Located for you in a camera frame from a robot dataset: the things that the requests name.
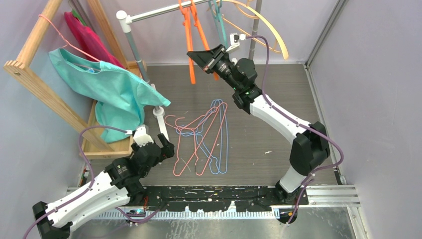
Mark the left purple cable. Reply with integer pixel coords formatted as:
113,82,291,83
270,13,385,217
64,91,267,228
22,125,132,239

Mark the metal clothes rack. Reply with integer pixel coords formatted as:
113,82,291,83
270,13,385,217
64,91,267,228
115,0,264,142

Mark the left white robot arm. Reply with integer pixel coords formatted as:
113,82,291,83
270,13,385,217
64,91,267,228
32,133,175,239

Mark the teal plastic hanger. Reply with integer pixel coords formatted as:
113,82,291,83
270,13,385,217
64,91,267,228
208,0,228,47

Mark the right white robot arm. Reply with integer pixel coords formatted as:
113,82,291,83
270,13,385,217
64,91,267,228
187,44,330,205

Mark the wooden clothes rack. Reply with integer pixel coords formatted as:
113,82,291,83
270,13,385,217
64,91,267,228
3,0,128,152

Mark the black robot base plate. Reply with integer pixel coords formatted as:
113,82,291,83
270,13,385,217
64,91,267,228
121,186,309,224

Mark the teal shirt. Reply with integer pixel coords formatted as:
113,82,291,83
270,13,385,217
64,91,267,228
49,48,171,143

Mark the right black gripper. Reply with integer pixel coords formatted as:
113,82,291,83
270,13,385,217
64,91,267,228
188,44,241,91

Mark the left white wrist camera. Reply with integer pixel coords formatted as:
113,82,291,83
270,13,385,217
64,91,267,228
133,124,154,147

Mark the orange plastic hanger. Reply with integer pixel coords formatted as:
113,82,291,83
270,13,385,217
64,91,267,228
189,0,220,81
178,0,196,84

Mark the pink wire hanger on rack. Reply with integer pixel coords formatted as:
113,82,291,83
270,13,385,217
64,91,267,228
38,14,100,62

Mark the beige plastic hanger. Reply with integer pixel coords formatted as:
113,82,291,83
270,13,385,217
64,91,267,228
221,0,289,60

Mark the magenta garment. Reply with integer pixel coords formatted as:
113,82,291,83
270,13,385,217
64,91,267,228
64,12,125,69

